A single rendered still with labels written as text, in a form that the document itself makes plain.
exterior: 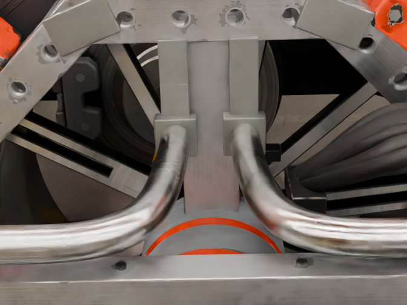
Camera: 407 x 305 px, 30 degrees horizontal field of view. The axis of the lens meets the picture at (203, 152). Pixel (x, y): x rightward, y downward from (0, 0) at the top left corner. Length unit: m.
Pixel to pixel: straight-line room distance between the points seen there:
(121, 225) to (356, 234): 0.15
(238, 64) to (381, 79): 0.12
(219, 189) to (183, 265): 0.18
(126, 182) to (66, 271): 0.30
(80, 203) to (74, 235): 2.15
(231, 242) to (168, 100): 0.13
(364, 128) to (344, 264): 0.11
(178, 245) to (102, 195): 2.02
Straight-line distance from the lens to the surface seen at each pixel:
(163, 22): 0.62
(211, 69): 0.64
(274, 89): 1.17
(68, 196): 2.69
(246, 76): 0.63
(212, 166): 0.67
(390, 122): 0.57
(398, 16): 0.64
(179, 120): 0.64
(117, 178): 0.80
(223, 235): 0.66
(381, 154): 0.55
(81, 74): 1.13
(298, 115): 3.28
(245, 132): 0.62
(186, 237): 0.66
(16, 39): 0.70
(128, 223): 0.50
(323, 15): 0.62
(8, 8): 0.73
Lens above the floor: 1.27
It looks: 25 degrees down
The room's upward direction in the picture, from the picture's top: 2 degrees counter-clockwise
